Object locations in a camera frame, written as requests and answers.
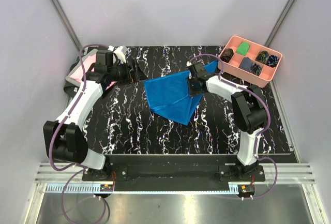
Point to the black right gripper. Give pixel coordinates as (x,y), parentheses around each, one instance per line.
(193,93)

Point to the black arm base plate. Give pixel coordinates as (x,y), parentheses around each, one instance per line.
(177,176)

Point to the dark blue patterned rolled tie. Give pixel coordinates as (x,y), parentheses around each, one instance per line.
(272,61)

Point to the grey folded shirt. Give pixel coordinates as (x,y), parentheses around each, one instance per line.
(75,75)

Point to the blue satin napkin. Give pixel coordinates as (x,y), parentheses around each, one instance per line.
(169,97)

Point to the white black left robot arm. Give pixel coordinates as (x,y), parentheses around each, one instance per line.
(64,138)

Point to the aluminium frame rail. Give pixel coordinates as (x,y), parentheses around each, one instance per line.
(66,24)

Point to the brown patterned rolled tie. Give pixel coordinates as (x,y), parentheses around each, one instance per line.
(227,55)

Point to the grey slotted cable duct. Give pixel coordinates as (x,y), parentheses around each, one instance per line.
(79,188)

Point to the pink folded shirt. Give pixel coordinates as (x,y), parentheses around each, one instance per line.
(90,60)

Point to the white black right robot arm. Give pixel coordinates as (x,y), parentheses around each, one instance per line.
(250,112)

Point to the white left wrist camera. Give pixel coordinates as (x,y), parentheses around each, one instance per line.
(119,54)

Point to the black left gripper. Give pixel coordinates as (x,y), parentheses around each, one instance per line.
(133,76)

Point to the dark green patterned rolled tie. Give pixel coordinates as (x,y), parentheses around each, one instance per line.
(256,69)

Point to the blue yellow patterned rolled tie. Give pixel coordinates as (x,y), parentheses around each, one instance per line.
(262,57)

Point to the pink divided organizer tray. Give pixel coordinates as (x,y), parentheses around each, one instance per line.
(232,67)

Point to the green rolled cloth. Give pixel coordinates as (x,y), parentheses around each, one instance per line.
(243,48)

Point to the grey rolled cloth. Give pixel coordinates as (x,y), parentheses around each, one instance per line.
(246,64)

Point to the black folded garment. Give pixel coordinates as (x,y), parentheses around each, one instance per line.
(69,88)

